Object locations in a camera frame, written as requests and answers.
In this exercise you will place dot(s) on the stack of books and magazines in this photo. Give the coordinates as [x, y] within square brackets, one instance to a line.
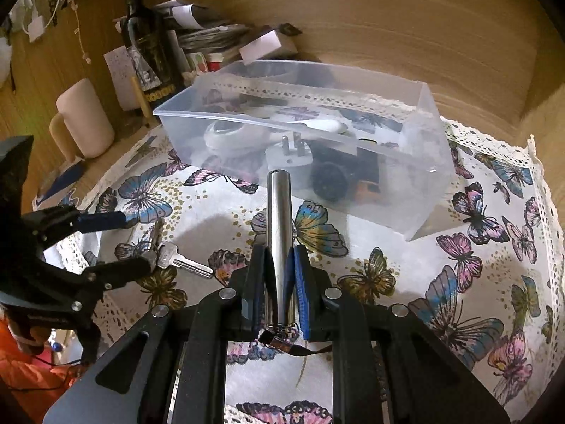
[212, 35]

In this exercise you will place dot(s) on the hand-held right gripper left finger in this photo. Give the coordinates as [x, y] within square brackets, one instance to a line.
[260, 287]

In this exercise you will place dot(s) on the dark wine bottle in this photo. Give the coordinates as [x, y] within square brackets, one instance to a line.
[150, 44]

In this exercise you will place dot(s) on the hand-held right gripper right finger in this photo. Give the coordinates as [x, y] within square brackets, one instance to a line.
[301, 291]

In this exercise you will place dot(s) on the white plug adapter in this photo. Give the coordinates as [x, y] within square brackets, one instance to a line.
[301, 161]

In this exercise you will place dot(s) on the cream mug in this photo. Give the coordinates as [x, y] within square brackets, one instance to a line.
[86, 119]

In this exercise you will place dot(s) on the white hanging tag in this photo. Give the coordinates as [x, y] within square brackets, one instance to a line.
[39, 26]

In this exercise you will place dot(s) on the orange garment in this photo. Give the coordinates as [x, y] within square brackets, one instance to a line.
[26, 384]

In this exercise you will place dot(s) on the clear plastic storage box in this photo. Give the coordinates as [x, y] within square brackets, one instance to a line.
[397, 110]

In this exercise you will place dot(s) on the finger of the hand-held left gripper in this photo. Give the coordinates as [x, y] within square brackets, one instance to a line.
[123, 270]
[101, 221]

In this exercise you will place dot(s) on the small white box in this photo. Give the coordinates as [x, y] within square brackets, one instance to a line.
[265, 46]

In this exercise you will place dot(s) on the butterfly print tablecloth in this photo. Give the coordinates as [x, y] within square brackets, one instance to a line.
[397, 265]

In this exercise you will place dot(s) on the silver key bunch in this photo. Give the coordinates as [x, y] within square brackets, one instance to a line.
[187, 265]

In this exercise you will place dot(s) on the dark blue flat item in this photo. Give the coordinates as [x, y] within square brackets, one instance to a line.
[64, 181]

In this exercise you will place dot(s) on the yellow wooden stick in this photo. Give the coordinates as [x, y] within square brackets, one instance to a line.
[140, 97]

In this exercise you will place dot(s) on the white oval gadget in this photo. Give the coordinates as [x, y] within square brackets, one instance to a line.
[229, 137]

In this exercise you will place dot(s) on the white note card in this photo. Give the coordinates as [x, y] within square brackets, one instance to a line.
[119, 70]

